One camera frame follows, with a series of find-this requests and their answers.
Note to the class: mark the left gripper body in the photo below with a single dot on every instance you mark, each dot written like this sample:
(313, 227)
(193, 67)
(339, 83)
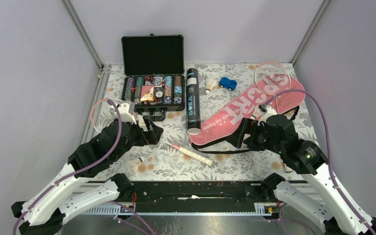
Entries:
(146, 137)

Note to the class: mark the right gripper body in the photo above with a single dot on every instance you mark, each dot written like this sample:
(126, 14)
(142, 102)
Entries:
(249, 126)

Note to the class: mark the white shuttlecock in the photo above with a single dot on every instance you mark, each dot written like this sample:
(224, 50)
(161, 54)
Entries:
(256, 113)
(135, 163)
(210, 83)

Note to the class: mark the black shuttlecock tube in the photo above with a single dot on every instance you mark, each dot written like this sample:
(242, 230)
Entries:
(193, 102)

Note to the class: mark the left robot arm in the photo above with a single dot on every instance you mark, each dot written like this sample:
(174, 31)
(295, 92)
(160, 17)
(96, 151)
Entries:
(53, 207)

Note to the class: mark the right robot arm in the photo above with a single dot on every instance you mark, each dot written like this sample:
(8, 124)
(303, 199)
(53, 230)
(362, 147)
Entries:
(334, 215)

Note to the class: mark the pink racket bag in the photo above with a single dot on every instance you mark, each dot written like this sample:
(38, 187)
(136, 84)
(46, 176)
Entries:
(228, 119)

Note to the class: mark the blue toy car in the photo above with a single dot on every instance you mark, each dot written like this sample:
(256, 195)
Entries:
(227, 83)

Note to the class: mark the pink racket on bag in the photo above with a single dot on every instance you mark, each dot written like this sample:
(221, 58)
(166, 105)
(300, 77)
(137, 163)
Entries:
(272, 78)

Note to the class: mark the pink racket on left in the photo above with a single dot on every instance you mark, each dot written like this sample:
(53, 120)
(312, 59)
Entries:
(105, 109)

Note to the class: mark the black poker chip case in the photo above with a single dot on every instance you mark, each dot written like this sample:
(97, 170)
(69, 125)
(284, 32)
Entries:
(154, 70)

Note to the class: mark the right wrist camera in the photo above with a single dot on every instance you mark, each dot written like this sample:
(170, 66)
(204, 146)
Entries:
(266, 111)

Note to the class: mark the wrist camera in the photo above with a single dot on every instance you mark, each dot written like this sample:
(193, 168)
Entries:
(126, 110)
(266, 111)

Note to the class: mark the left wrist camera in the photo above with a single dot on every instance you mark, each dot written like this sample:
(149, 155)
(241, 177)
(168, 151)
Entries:
(126, 110)

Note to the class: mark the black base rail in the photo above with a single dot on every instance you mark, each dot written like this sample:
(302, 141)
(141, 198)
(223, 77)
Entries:
(199, 197)

